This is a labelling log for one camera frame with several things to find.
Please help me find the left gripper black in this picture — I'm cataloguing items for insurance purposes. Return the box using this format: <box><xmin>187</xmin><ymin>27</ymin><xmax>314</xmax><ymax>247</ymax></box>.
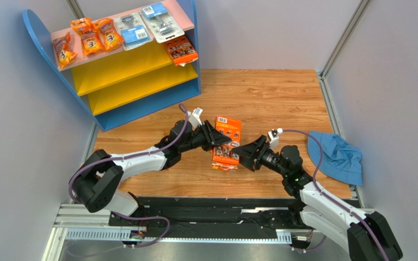
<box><xmin>179</xmin><ymin>120</ymin><xmax>232</xmax><ymax>154</ymax></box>

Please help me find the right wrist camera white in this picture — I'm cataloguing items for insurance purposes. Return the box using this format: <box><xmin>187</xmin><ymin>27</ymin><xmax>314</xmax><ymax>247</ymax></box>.
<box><xmin>267</xmin><ymin>128</ymin><xmax>283</xmax><ymax>149</ymax></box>

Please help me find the blue Gillette razor blister pack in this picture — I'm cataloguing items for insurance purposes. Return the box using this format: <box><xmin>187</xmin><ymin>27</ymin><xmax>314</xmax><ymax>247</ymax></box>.
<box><xmin>140</xmin><ymin>2</ymin><xmax>185</xmax><ymax>44</ymax></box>

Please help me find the blue bucket hat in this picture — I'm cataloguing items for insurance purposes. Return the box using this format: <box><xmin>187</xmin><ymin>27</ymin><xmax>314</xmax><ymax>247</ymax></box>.
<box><xmin>307</xmin><ymin>130</ymin><xmax>363</xmax><ymax>186</ymax></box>

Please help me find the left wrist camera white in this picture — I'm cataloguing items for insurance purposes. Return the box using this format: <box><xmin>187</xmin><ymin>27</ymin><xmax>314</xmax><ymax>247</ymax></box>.
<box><xmin>187</xmin><ymin>107</ymin><xmax>203</xmax><ymax>129</ymax></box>

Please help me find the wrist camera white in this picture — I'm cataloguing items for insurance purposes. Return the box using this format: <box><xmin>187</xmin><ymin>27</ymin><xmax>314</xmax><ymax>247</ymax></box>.
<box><xmin>267</xmin><ymin>128</ymin><xmax>283</xmax><ymax>149</ymax></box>
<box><xmin>187</xmin><ymin>107</ymin><xmax>203</xmax><ymax>129</ymax></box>

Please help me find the orange razor box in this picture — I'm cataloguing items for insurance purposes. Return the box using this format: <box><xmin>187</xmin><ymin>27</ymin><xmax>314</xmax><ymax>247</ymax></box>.
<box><xmin>164</xmin><ymin>35</ymin><xmax>199</xmax><ymax>66</ymax></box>
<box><xmin>211</xmin><ymin>116</ymin><xmax>242</xmax><ymax>173</ymax></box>

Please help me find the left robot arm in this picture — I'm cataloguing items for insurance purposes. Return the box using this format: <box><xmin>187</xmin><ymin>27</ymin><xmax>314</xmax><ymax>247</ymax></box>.
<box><xmin>69</xmin><ymin>120</ymin><xmax>232</xmax><ymax>216</ymax></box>

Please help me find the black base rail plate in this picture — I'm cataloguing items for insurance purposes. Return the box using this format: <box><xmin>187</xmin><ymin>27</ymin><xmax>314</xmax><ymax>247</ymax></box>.
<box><xmin>108</xmin><ymin>195</ymin><xmax>325</xmax><ymax>241</ymax></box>

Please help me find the razor blister pack on shelf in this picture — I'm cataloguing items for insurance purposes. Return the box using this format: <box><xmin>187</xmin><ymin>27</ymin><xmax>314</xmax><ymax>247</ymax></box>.
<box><xmin>113</xmin><ymin>12</ymin><xmax>153</xmax><ymax>51</ymax></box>

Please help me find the orange BIC razor bag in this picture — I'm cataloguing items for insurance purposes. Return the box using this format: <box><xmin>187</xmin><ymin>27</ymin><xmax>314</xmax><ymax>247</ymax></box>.
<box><xmin>52</xmin><ymin>32</ymin><xmax>78</xmax><ymax>69</ymax></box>
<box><xmin>70</xmin><ymin>17</ymin><xmax>105</xmax><ymax>55</ymax></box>
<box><xmin>94</xmin><ymin>18</ymin><xmax>124</xmax><ymax>52</ymax></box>

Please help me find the blue shelf with coloured boards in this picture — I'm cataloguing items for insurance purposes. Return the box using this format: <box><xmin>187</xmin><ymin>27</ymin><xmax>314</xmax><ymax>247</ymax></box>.
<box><xmin>22</xmin><ymin>1</ymin><xmax>201</xmax><ymax>131</ymax></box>

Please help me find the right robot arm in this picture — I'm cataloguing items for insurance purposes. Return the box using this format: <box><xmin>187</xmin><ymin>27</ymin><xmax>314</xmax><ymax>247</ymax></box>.
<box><xmin>232</xmin><ymin>135</ymin><xmax>403</xmax><ymax>260</ymax></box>

